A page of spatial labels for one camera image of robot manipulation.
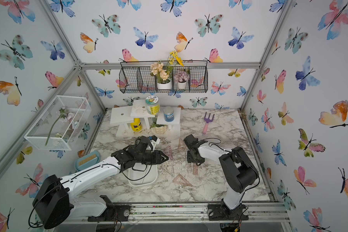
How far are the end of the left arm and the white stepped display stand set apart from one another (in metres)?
0.26

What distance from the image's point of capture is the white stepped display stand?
90 cm

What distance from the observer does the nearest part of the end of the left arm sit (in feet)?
1.91
